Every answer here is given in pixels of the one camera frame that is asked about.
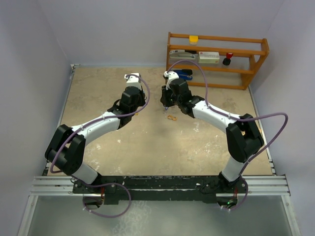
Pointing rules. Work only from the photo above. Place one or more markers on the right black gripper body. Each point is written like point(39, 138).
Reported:
point(170, 100)

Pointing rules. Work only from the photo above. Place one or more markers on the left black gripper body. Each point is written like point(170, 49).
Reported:
point(141, 102)

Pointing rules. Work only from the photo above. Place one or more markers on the orange S carabiner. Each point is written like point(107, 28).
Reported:
point(170, 117)

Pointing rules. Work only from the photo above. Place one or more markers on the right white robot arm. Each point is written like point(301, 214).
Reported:
point(243, 138)

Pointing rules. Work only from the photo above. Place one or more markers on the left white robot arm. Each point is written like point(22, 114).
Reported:
point(66, 148)

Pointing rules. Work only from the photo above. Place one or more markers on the blue stapler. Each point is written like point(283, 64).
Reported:
point(185, 74)

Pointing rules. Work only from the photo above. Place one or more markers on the grey stapler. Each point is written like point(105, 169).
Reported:
point(182, 54)

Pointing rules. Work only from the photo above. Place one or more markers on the white cardboard box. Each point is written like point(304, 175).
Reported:
point(208, 57)

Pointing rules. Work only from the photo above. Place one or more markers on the yellow box on shelf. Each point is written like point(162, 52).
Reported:
point(193, 39)

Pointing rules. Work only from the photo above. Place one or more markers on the wooden shelf rack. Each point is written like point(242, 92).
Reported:
point(241, 56)

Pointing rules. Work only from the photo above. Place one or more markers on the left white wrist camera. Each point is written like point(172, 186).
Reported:
point(132, 80)

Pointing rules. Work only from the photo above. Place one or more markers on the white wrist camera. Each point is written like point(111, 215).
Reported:
point(132, 80)
point(169, 76)

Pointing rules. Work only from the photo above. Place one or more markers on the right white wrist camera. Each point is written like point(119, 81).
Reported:
point(169, 76)

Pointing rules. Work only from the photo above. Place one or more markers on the black base frame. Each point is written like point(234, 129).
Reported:
point(207, 189)

